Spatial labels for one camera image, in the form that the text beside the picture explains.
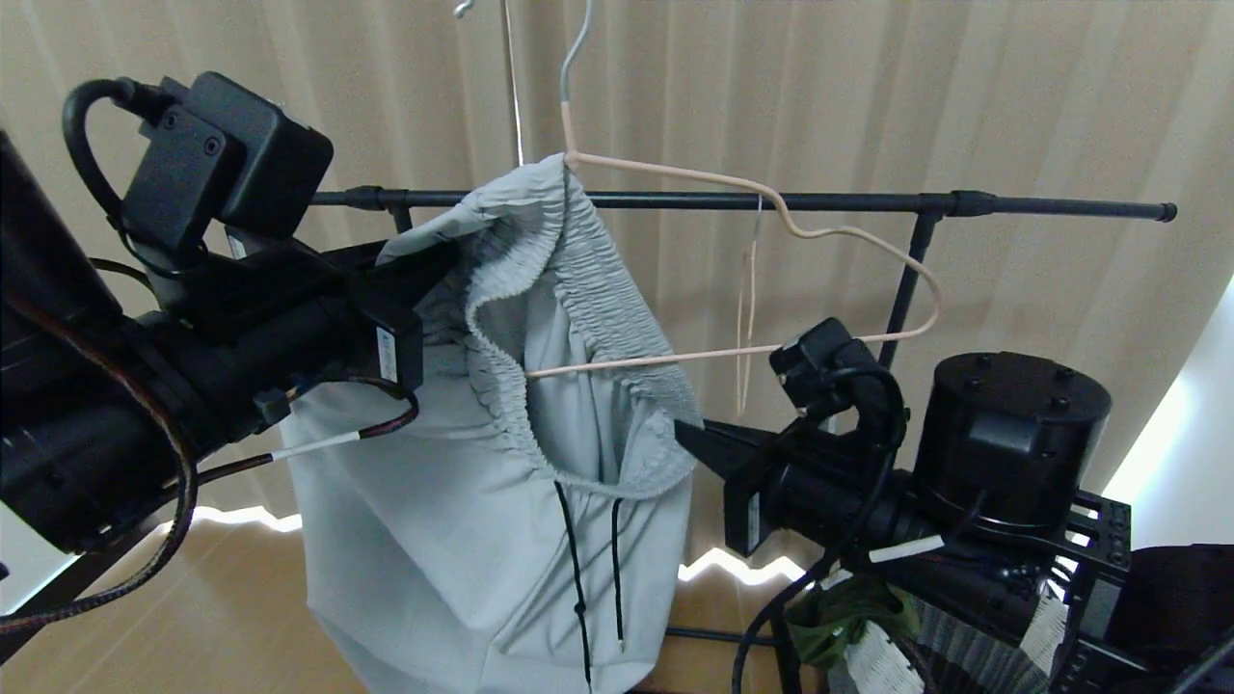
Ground pink clothes hanger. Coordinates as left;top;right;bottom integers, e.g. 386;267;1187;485
453;0;944;380
735;193;765;417

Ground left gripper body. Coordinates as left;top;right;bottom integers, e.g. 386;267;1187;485
174;246;425;425

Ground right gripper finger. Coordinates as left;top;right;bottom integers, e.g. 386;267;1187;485
674;420;787;481

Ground pale grey shorts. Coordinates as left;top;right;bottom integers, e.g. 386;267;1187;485
280;152;705;694

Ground white laundry basket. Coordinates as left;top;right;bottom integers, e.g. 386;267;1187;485
824;559;1100;694

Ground green garment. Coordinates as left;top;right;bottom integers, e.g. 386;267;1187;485
786;574;922;668

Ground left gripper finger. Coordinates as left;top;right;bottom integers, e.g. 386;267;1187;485
362;243;460;307

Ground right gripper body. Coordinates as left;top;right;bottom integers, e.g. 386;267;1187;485
723;451;917;560

